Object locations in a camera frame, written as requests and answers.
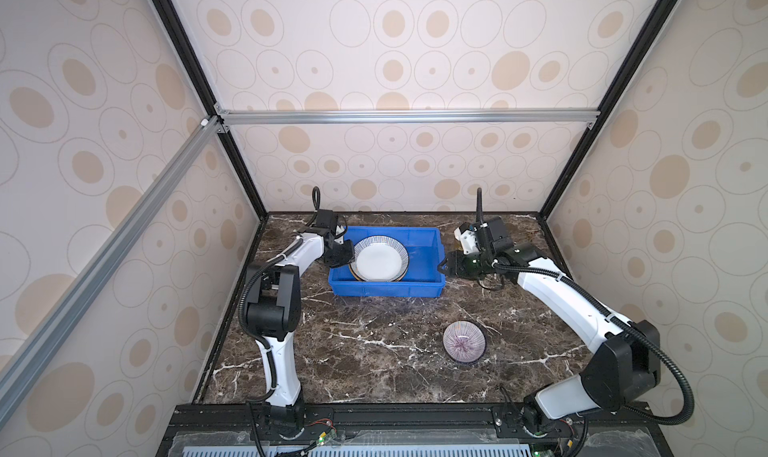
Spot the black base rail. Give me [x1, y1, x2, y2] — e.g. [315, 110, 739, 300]
[156, 403, 672, 456]

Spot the purple striped small bowl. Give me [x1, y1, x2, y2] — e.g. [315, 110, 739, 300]
[442, 321, 487, 364]

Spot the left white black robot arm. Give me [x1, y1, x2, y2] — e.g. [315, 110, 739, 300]
[238, 209, 354, 409]

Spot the blue plastic bin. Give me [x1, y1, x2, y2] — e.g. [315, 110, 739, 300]
[328, 226, 446, 298]

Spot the left diagonal aluminium rail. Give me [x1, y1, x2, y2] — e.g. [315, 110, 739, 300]
[1, 115, 223, 425]

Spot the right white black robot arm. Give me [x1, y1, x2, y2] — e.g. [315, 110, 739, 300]
[438, 213, 695, 433]

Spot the black striped rim white plate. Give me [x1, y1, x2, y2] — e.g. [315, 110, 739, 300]
[349, 235, 410, 282]

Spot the horizontal aluminium back rail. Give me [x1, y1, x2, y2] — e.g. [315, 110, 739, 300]
[220, 108, 600, 125]

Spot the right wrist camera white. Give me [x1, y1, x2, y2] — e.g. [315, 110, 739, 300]
[454, 224, 480, 255]

